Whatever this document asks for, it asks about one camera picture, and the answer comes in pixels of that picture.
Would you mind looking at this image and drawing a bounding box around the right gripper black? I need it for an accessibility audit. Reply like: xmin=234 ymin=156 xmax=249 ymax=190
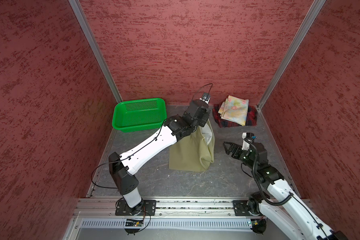
xmin=222 ymin=142 xmax=257 ymax=170

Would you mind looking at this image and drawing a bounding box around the red plaid skirt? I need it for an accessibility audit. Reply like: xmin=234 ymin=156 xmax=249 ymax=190
xmin=213 ymin=104 xmax=258 ymax=128

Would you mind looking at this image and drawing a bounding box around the pastel floral skirt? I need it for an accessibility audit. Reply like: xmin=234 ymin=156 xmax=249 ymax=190
xmin=218 ymin=96 xmax=249 ymax=126

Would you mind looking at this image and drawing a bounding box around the olive green garment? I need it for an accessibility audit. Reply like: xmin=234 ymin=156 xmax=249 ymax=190
xmin=169 ymin=121 xmax=215 ymax=172

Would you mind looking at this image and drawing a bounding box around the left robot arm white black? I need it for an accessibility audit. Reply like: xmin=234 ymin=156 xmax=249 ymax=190
xmin=108 ymin=99 xmax=210 ymax=216

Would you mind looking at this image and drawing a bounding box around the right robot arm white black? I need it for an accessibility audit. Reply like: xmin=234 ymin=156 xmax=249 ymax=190
xmin=223 ymin=138 xmax=347 ymax=240

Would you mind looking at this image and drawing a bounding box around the green plastic basket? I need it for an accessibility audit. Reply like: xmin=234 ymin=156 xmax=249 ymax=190
xmin=112 ymin=98 xmax=167 ymax=133

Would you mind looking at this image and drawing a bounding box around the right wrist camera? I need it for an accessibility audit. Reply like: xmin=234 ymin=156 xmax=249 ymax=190
xmin=242 ymin=133 xmax=257 ymax=151

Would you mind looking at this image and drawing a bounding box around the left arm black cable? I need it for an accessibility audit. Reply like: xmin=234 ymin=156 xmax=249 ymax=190
xmin=90 ymin=83 xmax=214 ymax=235

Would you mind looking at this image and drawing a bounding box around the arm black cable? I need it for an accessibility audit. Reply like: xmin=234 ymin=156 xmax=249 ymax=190
xmin=90 ymin=83 xmax=214 ymax=235
xmin=240 ymin=137 xmax=331 ymax=240

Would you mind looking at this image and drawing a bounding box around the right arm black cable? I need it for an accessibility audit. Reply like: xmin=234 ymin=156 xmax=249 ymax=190
xmin=240 ymin=137 xmax=331 ymax=240

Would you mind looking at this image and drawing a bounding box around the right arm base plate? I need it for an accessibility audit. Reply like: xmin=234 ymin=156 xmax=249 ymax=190
xmin=232 ymin=199 xmax=267 ymax=217

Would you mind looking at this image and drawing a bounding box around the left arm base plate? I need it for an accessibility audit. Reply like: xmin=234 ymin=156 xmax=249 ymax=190
xmin=115 ymin=198 xmax=157 ymax=216

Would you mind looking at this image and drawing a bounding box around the aluminium front rail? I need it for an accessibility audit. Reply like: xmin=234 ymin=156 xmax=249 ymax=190
xmin=73 ymin=197 xmax=262 ymax=219

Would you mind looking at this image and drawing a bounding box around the right aluminium corner post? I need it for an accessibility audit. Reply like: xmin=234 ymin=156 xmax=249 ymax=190
xmin=257 ymin=0 xmax=326 ymax=112

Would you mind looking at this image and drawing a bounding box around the aluminium corner post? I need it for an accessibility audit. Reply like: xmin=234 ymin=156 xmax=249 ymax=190
xmin=257 ymin=0 xmax=326 ymax=112
xmin=69 ymin=0 xmax=123 ymax=103

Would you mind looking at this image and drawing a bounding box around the slotted cable duct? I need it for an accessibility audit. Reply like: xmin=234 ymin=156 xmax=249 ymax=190
xmin=80 ymin=219 xmax=252 ymax=231

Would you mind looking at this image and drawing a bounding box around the left aluminium corner post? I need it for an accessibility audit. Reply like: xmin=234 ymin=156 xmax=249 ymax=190
xmin=69 ymin=0 xmax=123 ymax=103

